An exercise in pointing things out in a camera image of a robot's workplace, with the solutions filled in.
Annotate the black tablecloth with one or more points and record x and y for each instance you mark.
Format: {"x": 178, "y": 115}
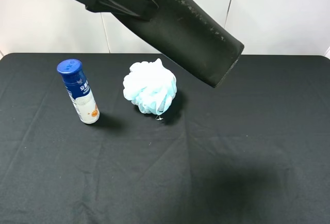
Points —
{"x": 253, "y": 150}

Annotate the blue white milk bottle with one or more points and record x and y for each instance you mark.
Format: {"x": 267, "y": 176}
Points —
{"x": 78, "y": 88}

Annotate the light blue bath loofah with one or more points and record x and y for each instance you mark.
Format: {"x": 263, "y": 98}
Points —
{"x": 151, "y": 87}

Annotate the black leather pouch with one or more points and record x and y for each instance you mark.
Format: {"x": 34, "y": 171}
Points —
{"x": 186, "y": 34}

